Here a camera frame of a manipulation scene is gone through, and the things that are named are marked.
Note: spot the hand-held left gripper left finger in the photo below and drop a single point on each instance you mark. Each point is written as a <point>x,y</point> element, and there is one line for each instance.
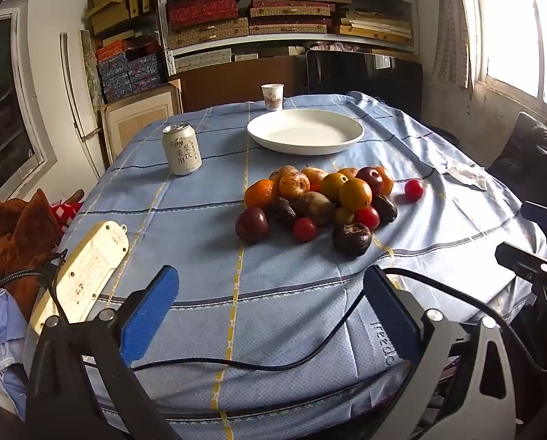
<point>149,311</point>

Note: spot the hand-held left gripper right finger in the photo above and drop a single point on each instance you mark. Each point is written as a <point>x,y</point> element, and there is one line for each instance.
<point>392,316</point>

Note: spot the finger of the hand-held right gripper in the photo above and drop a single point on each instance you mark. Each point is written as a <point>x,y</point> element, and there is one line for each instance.
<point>541,217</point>
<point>516,256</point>

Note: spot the yellowish orange tangerine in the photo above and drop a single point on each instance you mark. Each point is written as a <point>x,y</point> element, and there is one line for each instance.
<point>333,187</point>
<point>355,195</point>

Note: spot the smooth purple passion fruit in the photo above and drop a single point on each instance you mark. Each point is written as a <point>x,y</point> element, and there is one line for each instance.
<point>252,224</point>

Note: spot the mottled brown orange fruit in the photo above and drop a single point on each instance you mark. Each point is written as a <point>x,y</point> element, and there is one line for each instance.
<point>314,206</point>

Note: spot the tan spotted round fruit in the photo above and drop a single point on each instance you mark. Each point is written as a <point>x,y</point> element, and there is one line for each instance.
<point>280,172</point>
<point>294,184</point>

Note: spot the white oval plate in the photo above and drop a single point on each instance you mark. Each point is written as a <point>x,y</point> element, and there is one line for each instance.
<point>301,133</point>

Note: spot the black bag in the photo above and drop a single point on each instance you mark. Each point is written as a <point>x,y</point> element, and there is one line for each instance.
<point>530,146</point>

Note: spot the cream power strip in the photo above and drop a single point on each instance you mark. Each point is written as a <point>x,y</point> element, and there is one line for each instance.
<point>94,261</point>

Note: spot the blue checked tablecloth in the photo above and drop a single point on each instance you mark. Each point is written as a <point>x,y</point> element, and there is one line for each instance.
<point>186,238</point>

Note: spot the crumpled white tissue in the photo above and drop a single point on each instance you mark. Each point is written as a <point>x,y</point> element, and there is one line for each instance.
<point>466,174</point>

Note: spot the red white checked cloth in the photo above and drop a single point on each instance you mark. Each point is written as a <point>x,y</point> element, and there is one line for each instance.
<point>65,213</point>

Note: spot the brown plush cloth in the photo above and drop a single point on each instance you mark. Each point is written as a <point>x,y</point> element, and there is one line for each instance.
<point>26,233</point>

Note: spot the light blue cloth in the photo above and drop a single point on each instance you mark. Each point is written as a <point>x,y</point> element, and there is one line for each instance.
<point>3,330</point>

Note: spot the cream beverage can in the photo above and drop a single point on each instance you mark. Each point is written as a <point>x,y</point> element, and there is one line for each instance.
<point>182,151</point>

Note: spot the bright window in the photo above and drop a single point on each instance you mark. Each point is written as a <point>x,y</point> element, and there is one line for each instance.
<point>512,32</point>

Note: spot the light wooden framed panel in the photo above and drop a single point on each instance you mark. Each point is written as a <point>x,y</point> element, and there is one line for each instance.
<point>136,119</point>

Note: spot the beige patterned curtain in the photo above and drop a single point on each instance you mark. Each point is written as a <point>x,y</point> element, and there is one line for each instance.
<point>452,23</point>

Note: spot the white leaning board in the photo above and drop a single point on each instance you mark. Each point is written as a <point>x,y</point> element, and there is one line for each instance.
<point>78,101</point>

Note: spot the pile of blue patterned cartons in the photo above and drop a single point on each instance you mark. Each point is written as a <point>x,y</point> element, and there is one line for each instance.
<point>131,73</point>

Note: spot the brown wooden board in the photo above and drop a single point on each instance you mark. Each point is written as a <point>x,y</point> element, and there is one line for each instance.
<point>227,82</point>

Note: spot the white paper cup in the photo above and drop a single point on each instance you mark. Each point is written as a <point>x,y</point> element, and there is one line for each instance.
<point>272,97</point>

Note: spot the green mottled board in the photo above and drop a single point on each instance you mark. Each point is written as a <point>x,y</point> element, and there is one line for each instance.
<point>90,68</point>

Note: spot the stack of patterned flat boxes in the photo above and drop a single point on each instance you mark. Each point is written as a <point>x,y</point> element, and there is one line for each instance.
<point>200,9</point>

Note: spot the dark window with white frame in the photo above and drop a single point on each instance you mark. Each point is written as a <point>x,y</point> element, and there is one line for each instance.
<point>7,101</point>

